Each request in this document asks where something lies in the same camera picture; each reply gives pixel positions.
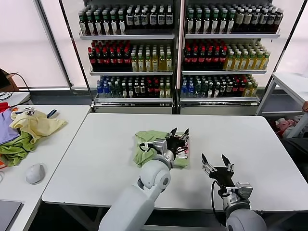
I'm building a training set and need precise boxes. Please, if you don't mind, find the white computer mouse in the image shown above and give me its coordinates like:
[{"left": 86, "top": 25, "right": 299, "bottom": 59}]
[{"left": 25, "top": 163, "right": 46, "bottom": 185}]

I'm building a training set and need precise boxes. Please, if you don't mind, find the metal beverage display shelf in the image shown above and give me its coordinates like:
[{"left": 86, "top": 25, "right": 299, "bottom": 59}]
[
  {"left": 179, "top": 0, "right": 282, "bottom": 115},
  {"left": 78, "top": 0, "right": 180, "bottom": 114}
]

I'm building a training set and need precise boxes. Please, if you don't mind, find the brown cardboard box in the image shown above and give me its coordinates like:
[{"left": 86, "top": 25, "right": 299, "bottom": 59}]
[{"left": 0, "top": 67, "right": 16, "bottom": 91}]

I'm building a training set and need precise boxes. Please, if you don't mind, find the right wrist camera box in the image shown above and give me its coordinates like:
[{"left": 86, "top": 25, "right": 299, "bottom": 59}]
[{"left": 234, "top": 182, "right": 253, "bottom": 201}]

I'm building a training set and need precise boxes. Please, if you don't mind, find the light green t-shirt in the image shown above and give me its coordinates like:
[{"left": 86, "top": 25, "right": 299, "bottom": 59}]
[{"left": 133, "top": 129, "right": 193, "bottom": 170}]

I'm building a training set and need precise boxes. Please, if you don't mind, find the large white work table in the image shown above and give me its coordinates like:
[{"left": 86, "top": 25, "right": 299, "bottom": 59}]
[{"left": 41, "top": 112, "right": 308, "bottom": 224}]

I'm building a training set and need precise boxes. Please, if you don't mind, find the pink clothes pile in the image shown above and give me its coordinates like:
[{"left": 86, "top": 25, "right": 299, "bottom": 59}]
[{"left": 274, "top": 115, "right": 305, "bottom": 138}]

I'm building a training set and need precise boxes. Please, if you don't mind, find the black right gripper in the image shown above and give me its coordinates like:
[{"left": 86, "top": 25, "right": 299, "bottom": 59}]
[{"left": 201, "top": 153, "right": 235, "bottom": 191}]

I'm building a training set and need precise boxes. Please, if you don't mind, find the white metal frame table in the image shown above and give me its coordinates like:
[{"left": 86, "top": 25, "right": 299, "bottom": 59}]
[{"left": 255, "top": 72, "right": 308, "bottom": 139}]

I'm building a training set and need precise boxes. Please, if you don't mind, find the pale yellow shirt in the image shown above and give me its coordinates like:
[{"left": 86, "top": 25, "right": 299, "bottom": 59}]
[{"left": 9, "top": 108, "right": 69, "bottom": 144}]

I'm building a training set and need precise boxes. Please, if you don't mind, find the blue white striped cloth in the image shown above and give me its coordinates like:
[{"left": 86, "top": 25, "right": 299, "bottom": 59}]
[{"left": 46, "top": 108, "right": 59, "bottom": 119}]

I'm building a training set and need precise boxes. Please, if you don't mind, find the grey laptop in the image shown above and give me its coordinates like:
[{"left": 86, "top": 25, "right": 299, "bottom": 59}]
[{"left": 0, "top": 199, "right": 24, "bottom": 231}]

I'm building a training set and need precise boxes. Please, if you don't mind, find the slanted metal pole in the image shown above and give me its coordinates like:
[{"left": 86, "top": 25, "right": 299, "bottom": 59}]
[
  {"left": 58, "top": 0, "right": 94, "bottom": 104},
  {"left": 37, "top": 0, "right": 74, "bottom": 90},
  {"left": 264, "top": 0, "right": 308, "bottom": 109}
]

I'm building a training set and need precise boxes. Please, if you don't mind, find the black drink bottle white label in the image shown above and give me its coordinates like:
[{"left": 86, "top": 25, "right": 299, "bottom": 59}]
[
  {"left": 166, "top": 9, "right": 174, "bottom": 34},
  {"left": 133, "top": 9, "right": 142, "bottom": 34},
  {"left": 149, "top": 9, "right": 158, "bottom": 34},
  {"left": 126, "top": 9, "right": 134, "bottom": 34},
  {"left": 157, "top": 9, "right": 166, "bottom": 34},
  {"left": 141, "top": 9, "right": 150, "bottom": 34}
]

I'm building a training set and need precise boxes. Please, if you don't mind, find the crumpled lime green cloth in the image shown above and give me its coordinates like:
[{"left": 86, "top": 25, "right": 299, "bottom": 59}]
[{"left": 0, "top": 131, "right": 37, "bottom": 167}]

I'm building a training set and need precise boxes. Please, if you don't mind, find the dark drink bottle green cap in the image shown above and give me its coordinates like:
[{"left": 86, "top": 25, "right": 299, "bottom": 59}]
[
  {"left": 79, "top": 11, "right": 88, "bottom": 35},
  {"left": 103, "top": 11, "right": 111, "bottom": 35},
  {"left": 186, "top": 11, "right": 195, "bottom": 34},
  {"left": 218, "top": 11, "right": 228, "bottom": 34},
  {"left": 118, "top": 11, "right": 127, "bottom": 35},
  {"left": 87, "top": 11, "right": 96, "bottom": 35},
  {"left": 210, "top": 11, "right": 219, "bottom": 34},
  {"left": 110, "top": 11, "right": 119, "bottom": 35},
  {"left": 202, "top": 11, "right": 211, "bottom": 34},
  {"left": 194, "top": 11, "right": 203, "bottom": 34},
  {"left": 227, "top": 11, "right": 236, "bottom": 34},
  {"left": 95, "top": 11, "right": 103, "bottom": 35}
]

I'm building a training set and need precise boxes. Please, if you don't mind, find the black power cable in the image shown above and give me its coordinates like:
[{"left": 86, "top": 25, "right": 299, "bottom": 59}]
[{"left": 13, "top": 71, "right": 31, "bottom": 93}]

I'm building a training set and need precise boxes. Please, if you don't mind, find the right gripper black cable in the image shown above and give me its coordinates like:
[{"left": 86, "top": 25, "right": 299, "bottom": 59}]
[{"left": 211, "top": 180, "right": 228, "bottom": 223}]

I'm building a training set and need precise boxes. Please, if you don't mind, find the purple cloth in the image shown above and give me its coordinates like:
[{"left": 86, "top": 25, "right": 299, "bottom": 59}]
[{"left": 0, "top": 107, "right": 21, "bottom": 145}]

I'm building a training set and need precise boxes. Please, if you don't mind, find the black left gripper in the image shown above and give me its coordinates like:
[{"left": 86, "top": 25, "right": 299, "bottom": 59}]
[{"left": 166, "top": 128, "right": 190, "bottom": 156}]

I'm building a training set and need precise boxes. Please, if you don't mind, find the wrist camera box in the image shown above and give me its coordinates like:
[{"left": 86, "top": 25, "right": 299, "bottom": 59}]
[
  {"left": 234, "top": 182, "right": 253, "bottom": 201},
  {"left": 153, "top": 139, "right": 168, "bottom": 154}
]

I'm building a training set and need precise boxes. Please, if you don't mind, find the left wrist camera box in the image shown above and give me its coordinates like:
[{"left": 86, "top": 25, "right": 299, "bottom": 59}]
[{"left": 153, "top": 139, "right": 168, "bottom": 154}]

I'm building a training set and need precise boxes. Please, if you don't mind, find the white desk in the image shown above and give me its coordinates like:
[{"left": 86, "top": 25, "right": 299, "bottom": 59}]
[{"left": 0, "top": 104, "right": 91, "bottom": 231}]

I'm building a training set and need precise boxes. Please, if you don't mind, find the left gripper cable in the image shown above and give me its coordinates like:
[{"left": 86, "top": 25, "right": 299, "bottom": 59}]
[{"left": 138, "top": 141, "right": 154, "bottom": 153}]

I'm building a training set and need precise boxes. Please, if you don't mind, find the cola bottle red cap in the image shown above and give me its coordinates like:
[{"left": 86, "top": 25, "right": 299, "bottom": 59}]
[
  {"left": 109, "top": 46, "right": 117, "bottom": 71},
  {"left": 116, "top": 46, "right": 124, "bottom": 71},
  {"left": 89, "top": 46, "right": 96, "bottom": 71},
  {"left": 199, "top": 46, "right": 207, "bottom": 70},
  {"left": 220, "top": 46, "right": 228, "bottom": 70},
  {"left": 213, "top": 46, "right": 221, "bottom": 70},
  {"left": 192, "top": 46, "right": 200, "bottom": 70},
  {"left": 184, "top": 46, "right": 193, "bottom": 70},
  {"left": 123, "top": 46, "right": 131, "bottom": 71},
  {"left": 102, "top": 46, "right": 110, "bottom": 71},
  {"left": 95, "top": 46, "right": 103, "bottom": 71},
  {"left": 206, "top": 46, "right": 214, "bottom": 70}
]

